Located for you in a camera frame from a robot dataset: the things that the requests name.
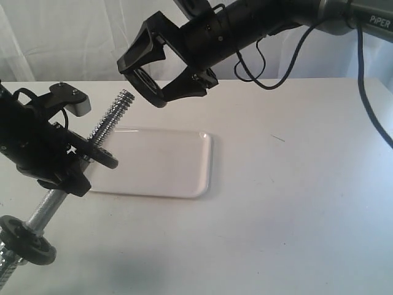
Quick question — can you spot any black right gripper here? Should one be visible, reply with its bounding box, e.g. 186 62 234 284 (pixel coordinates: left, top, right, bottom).
117 9 246 101

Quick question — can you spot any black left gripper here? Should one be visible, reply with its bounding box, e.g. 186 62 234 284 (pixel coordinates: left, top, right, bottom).
1 120 96 197

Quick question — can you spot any chrome threaded dumbbell bar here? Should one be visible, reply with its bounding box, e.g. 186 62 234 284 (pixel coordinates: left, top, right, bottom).
1 90 134 285

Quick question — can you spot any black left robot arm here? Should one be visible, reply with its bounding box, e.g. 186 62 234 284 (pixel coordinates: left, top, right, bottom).
1 82 91 197

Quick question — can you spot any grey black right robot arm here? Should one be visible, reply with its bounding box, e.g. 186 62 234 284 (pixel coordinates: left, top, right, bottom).
117 1 392 108

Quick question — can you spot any white rectangular tray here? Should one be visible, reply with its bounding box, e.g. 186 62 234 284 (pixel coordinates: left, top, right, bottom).
87 128 212 199

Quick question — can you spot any black weight plate with nut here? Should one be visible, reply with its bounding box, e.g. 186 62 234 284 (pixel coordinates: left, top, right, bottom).
1 215 56 266

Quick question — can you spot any white backdrop curtain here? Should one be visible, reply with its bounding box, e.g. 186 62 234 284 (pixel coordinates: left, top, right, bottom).
1 1 392 89

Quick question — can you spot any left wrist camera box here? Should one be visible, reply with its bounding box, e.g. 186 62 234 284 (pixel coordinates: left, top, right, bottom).
49 82 91 117

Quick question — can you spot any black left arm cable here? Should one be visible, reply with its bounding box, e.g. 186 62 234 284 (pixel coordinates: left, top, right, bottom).
15 87 70 132

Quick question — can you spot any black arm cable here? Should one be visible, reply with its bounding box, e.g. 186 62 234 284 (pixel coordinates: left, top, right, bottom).
233 0 393 148
15 87 70 132

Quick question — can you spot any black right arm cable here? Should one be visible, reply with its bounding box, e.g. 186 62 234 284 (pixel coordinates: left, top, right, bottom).
233 0 393 148

